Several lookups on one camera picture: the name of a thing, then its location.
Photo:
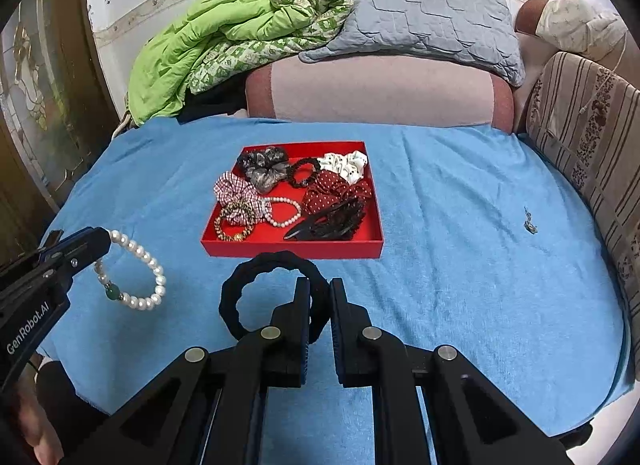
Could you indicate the grey black scrunchie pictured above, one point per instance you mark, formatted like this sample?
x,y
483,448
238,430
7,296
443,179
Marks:
x,y
262,170

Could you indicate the person's left forearm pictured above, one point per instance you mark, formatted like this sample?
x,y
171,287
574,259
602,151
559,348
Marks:
x,y
35,425

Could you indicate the white floral cloth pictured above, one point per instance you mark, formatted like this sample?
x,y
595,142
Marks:
x,y
575,20

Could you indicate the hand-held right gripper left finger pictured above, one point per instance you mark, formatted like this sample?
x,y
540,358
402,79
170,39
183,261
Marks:
x,y
305,330

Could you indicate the red white plaid scrunchie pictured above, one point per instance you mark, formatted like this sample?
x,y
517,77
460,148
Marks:
x,y
235,187

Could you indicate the striped sofa cushion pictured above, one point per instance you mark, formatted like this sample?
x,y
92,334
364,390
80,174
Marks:
x,y
585,115

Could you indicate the grey quilted pillow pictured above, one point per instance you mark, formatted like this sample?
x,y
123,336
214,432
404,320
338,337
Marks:
x,y
435,15

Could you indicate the white dotted scrunchie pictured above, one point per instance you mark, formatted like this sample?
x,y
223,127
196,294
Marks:
x,y
345,162

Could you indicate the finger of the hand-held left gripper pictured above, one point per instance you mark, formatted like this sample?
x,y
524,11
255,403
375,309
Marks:
x,y
85,240
75,267

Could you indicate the long pink bolster cushion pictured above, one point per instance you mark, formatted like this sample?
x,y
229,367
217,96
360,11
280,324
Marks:
x,y
380,90

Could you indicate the short pink bolster cushion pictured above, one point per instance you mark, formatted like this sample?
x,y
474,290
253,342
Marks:
x,y
530,50

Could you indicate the blue bed sheet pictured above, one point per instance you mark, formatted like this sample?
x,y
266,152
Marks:
x,y
475,245

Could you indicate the red polka dot scrunchie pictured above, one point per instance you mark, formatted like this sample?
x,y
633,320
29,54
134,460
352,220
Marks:
x,y
330,190

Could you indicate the black hair claw clip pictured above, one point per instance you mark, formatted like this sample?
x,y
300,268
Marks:
x,y
335,227

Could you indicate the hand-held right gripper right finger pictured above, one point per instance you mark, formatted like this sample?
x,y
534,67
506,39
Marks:
x,y
334,330

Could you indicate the small metal earring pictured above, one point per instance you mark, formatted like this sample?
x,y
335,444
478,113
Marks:
x,y
529,222

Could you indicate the wooden stained glass door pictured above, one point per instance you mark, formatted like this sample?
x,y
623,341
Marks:
x,y
40,95

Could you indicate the green patterned quilt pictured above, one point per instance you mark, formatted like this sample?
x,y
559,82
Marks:
x,y
200,45

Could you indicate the red tray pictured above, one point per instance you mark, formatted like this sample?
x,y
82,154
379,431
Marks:
x,y
272,241

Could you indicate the dark cloth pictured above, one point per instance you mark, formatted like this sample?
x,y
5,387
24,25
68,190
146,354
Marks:
x,y
215,100

